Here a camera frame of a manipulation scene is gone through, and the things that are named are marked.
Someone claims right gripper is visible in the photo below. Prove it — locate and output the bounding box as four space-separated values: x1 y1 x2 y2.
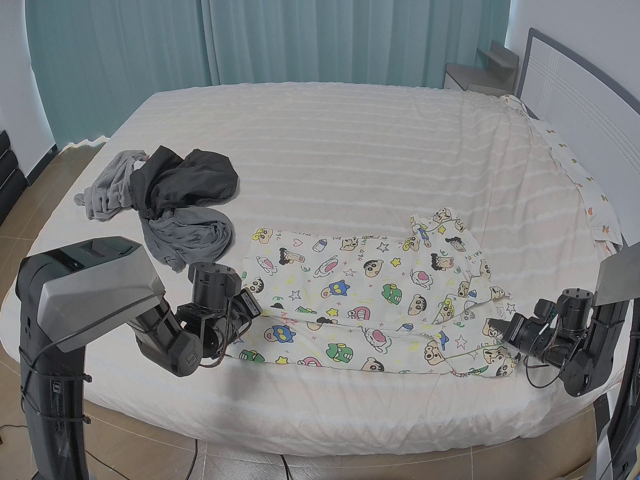
487 313 562 367

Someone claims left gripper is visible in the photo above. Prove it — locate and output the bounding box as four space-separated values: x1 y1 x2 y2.
219 292 254 345

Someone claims white printed pyjama top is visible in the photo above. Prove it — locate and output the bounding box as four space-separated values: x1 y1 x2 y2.
242 208 522 380

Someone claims dark grey garment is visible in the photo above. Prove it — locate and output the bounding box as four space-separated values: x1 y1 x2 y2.
139 206 236 274

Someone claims black garment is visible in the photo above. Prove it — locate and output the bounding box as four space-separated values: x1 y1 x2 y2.
130 145 240 219

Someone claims light grey garment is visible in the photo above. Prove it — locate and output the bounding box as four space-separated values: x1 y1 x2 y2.
74 149 151 223

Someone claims bed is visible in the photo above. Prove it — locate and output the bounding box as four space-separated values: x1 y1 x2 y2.
0 27 640 456

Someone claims grey bedside table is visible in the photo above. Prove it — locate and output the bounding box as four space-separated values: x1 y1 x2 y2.
442 39 521 94

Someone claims black chest of drawers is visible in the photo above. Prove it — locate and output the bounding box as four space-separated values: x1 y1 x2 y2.
0 129 27 229

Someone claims blue-green curtain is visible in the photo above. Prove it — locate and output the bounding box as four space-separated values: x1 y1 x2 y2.
200 0 516 90
25 0 213 145

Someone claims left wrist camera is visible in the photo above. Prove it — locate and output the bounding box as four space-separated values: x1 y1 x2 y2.
239 287 263 322

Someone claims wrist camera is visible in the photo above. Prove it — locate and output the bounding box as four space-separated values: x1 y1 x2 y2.
239 287 263 322
531 297 557 322

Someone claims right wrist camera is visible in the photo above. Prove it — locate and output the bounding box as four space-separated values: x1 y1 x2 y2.
531 297 557 322

